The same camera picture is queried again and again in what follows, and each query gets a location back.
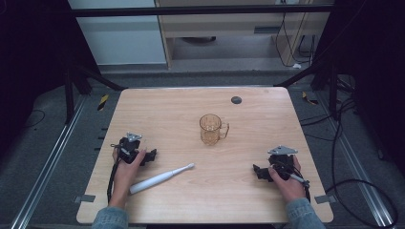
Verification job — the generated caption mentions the black hanging desk cables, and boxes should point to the black hanging desk cables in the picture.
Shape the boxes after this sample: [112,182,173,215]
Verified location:
[274,11,317,69]

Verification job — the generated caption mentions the grey tape piece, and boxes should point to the grey tape piece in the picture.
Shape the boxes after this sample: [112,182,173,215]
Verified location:
[73,194,96,204]
[313,194,337,205]

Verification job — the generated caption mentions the person's right hand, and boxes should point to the person's right hand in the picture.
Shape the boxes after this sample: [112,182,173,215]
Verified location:
[267,155,307,204]

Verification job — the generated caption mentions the white electric toothbrush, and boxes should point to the white electric toothbrush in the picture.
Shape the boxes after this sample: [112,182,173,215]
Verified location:
[128,162,196,196]

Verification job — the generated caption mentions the black metal stand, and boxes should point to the black metal stand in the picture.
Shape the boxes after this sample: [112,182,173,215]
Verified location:
[62,59,129,126]
[273,58,340,122]

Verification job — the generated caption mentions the thin black floor cable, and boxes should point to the thin black floor cable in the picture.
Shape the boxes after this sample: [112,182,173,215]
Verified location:
[21,109,47,131]

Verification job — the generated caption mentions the hand-held gripper black cable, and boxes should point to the hand-held gripper black cable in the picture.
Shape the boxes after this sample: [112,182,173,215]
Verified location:
[106,143,123,203]
[275,160,312,203]

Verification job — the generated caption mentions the aluminium floor rail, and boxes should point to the aluminium floor rail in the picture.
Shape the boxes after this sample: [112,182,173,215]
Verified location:
[9,94,88,229]
[317,91,396,229]

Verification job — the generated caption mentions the person's left hand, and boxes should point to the person's left hand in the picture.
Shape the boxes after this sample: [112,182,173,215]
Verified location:
[109,148,148,200]

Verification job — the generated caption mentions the left hand-held gripper black cable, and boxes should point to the left hand-held gripper black cable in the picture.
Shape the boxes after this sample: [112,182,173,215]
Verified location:
[106,143,123,203]

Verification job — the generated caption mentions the light wooden desk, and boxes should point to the light wooden desk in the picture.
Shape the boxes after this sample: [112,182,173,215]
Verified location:
[154,0,336,70]

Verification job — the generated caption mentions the right hand-held gripper black cable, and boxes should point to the right hand-held gripper black cable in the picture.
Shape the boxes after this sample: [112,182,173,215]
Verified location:
[275,160,312,203]

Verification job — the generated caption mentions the black looped floor cable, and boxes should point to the black looped floor cable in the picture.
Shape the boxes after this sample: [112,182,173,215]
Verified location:
[299,94,399,229]

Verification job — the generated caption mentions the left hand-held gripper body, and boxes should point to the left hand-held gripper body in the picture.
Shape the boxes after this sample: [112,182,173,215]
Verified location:
[117,132,143,166]

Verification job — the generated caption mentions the dark curtain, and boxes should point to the dark curtain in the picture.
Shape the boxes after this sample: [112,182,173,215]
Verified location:
[0,0,100,156]
[314,0,405,176]

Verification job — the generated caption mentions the yellow black tape strip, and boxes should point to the yellow black tape strip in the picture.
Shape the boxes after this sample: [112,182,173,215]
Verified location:
[96,93,110,112]
[301,91,320,106]

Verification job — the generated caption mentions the black horizontal frame bar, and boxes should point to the black horizontal frame bar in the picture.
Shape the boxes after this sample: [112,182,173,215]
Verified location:
[70,4,334,18]

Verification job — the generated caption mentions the clear plastic mug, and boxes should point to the clear plastic mug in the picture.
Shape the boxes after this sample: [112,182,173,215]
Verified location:
[199,113,230,147]

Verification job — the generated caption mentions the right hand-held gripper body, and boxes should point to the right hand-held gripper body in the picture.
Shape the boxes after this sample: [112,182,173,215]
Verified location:
[266,145,300,181]

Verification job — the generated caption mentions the white cabinet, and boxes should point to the white cabinet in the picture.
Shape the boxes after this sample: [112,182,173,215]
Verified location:
[67,0,168,67]

